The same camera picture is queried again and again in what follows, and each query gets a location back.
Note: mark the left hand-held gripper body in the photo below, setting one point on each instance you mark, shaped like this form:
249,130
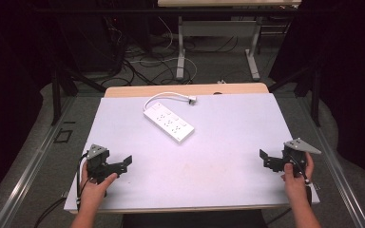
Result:
95,158

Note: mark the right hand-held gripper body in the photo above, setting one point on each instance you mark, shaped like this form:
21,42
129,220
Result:
297,155

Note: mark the person's right hand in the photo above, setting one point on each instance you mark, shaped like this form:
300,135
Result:
294,186

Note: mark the person's left hand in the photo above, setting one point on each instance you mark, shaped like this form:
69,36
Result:
94,190

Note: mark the pale table mat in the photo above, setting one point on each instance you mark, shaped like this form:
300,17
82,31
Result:
221,145

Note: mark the white power strip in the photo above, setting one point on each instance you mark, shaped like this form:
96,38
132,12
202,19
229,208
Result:
168,122

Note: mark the black metal stand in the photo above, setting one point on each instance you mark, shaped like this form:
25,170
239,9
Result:
315,95
56,95

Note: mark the small white floor plug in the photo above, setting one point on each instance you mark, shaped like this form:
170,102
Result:
221,82

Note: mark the white power plug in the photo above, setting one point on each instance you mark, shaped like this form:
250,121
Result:
192,99

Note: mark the person's dark clothing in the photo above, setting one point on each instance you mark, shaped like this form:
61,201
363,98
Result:
193,220

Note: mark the black curtain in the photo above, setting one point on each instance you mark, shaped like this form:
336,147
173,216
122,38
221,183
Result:
351,79
9,79

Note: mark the black equipment rack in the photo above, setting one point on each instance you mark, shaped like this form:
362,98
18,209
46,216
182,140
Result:
88,41

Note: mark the desk with white legs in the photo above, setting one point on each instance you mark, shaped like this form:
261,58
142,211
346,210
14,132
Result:
180,47

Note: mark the black floor socket frame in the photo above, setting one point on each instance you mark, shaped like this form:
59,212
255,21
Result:
63,136

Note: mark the aluminium floor rail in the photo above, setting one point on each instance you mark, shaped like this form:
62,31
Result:
339,177
25,177

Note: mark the black horizontal frame bar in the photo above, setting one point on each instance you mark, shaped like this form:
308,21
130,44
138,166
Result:
107,10

